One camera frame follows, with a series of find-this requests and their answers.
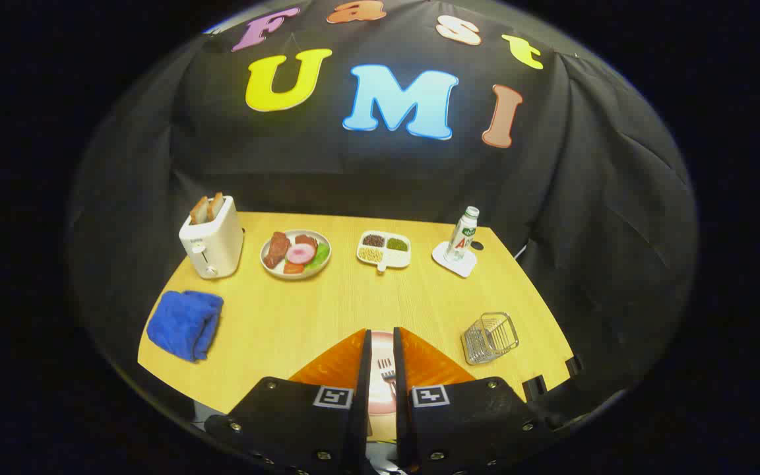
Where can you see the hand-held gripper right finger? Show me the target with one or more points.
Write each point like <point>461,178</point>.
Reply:
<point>401,396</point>

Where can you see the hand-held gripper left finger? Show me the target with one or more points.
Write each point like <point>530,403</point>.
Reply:
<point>361,396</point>

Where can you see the pink round plate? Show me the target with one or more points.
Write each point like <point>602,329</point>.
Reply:
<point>380,346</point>

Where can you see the black table clamp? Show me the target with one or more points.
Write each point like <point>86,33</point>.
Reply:
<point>534,388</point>
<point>574,365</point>

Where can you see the white square coaster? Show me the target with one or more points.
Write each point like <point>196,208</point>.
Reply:
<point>460,267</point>

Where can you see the orange carrot slice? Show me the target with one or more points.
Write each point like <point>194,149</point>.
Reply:
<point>293,268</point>

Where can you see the green lettuce leaf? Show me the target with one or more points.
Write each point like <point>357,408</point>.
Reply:
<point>320,256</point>

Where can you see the white divided tray of beans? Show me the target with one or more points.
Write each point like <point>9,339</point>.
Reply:
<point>384,251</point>

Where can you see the grey plate of food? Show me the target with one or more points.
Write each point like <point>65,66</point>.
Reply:
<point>274,272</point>

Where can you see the pink ham slice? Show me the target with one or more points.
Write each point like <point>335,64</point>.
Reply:
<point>301,253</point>

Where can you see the small brown meat piece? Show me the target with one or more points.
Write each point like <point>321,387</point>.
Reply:
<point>306,240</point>

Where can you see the long brown meat piece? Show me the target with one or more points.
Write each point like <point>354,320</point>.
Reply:
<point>276,251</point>

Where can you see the white drink bottle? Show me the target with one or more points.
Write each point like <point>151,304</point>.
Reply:
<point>462,237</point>

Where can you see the blue folded cloth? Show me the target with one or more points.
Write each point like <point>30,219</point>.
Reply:
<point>184,324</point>

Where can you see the white toaster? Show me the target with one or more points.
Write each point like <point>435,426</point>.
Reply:
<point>215,247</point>

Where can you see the black backdrop cloth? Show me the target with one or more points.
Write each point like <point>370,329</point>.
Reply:
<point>367,171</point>

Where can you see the brown toast slice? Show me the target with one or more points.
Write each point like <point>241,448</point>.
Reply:
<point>215,206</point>
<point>198,211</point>

